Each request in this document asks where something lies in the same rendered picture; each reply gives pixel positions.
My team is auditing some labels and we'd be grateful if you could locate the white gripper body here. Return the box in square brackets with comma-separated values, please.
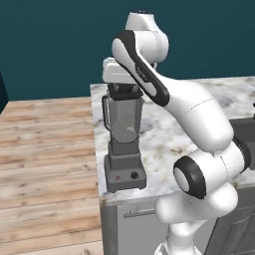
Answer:
[102, 56, 140, 85]

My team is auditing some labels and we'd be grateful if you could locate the black blender lid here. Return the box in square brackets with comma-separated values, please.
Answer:
[107, 87, 144, 102]

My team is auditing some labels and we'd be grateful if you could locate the grey clear blender jar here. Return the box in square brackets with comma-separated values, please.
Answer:
[101, 94, 145, 155]

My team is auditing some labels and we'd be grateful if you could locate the grey blender base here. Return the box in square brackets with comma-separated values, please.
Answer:
[103, 151, 147, 194]

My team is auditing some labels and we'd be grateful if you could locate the dark tall cabinet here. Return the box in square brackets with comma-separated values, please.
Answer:
[0, 71, 10, 115]

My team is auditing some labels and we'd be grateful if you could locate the grey cupboard door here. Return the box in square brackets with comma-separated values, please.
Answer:
[203, 186, 255, 255]

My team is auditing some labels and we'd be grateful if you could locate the grey dishwasher handle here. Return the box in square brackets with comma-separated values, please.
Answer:
[123, 208, 157, 219]

